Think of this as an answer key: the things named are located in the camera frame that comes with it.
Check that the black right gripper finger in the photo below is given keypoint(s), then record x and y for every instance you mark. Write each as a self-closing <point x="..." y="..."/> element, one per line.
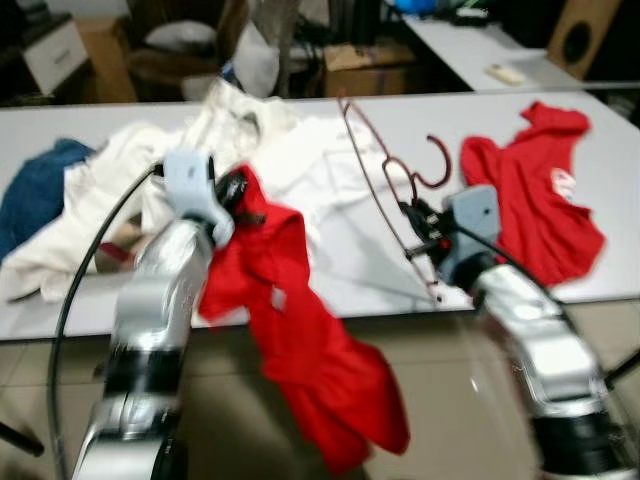
<point x="421" y="252"/>
<point x="413" y="211"/>

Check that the cream garment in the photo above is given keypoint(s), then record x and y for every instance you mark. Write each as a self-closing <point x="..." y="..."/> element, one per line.
<point x="90" y="180"/>

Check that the brown cardboard box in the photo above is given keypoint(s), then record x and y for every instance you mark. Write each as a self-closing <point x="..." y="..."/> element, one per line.
<point x="370" y="70"/>

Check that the beige remote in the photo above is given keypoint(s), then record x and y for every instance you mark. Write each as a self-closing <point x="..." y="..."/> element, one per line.
<point x="505" y="74"/>

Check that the red clothes hanger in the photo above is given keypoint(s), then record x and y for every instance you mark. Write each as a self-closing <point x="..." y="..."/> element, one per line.
<point x="447" y="165"/>

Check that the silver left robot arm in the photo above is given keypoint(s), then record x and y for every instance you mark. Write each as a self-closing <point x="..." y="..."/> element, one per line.
<point x="150" y="320"/>

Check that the red shirt small logo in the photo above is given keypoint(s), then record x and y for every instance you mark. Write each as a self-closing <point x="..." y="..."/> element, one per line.
<point x="300" y="340"/>

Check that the blue box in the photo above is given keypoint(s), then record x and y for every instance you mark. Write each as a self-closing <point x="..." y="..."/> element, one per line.
<point x="420" y="6"/>

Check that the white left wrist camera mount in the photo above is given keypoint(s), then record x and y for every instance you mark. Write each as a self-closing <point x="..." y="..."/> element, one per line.
<point x="190" y="185"/>

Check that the wooden speaker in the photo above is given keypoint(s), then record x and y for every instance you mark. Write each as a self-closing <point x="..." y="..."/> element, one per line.
<point x="580" y="40"/>

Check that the white appliance box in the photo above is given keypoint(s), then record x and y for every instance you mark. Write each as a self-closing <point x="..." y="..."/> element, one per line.
<point x="55" y="55"/>

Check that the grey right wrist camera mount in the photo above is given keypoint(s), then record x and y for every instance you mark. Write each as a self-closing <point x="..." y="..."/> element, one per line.
<point x="472" y="215"/>

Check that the white plastic bag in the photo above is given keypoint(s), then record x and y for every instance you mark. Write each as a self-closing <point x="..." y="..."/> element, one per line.
<point x="255" y="60"/>

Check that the white cushion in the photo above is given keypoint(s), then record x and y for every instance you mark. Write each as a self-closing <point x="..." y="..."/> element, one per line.
<point x="180" y="36"/>

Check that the brown wicker chair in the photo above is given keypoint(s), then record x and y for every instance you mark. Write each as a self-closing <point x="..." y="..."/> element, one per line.
<point x="140" y="70"/>

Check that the blue jeans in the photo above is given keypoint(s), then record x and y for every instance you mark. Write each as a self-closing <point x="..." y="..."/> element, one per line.
<point x="40" y="190"/>

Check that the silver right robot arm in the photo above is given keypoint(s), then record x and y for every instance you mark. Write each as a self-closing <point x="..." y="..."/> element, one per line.
<point x="540" y="350"/>

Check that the red shirt white print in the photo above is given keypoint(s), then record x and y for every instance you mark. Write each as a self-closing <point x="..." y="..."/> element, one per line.
<point x="520" y="200"/>

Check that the white garment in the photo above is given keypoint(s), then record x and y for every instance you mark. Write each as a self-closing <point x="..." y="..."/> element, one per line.
<point x="320" y="160"/>

